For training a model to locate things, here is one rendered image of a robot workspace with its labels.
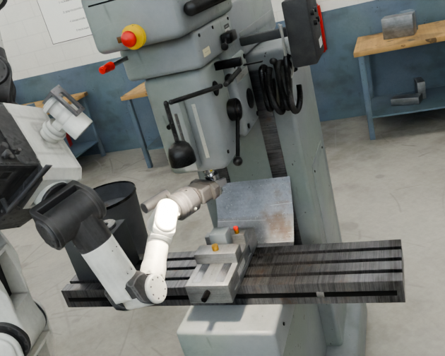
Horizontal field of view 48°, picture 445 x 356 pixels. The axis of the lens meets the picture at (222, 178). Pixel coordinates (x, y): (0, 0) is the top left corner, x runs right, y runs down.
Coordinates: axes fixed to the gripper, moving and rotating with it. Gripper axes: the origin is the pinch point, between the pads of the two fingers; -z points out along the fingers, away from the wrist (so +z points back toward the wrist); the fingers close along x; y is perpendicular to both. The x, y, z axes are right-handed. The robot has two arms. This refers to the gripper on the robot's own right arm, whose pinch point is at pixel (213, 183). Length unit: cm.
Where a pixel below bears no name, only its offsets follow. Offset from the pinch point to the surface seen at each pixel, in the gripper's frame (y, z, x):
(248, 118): -15.8, -18.4, -4.6
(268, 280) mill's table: 32.8, 2.1, -15.9
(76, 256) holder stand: 22, 30, 53
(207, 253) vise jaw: 21.9, 9.7, 1.5
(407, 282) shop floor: 122, -122, 0
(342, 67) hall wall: 62, -380, 178
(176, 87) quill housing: -35.0, 8.2, -4.5
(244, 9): -48, -44, 8
